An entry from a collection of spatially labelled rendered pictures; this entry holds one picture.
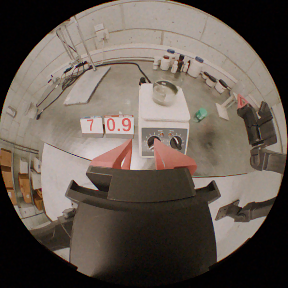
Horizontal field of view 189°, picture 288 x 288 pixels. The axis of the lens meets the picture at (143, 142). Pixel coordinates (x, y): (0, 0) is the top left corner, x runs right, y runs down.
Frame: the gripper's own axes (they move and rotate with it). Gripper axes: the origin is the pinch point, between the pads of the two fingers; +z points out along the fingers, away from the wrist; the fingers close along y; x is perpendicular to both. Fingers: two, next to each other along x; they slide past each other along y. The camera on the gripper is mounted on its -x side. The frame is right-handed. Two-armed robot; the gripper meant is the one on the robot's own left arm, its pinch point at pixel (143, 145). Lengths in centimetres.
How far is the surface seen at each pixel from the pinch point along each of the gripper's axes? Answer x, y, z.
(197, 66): -24, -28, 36
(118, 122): 2.1, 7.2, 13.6
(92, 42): -49, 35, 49
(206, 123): 2.7, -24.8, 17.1
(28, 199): 99, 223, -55
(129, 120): 1.8, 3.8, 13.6
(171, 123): 0.4, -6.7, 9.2
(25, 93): -66, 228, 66
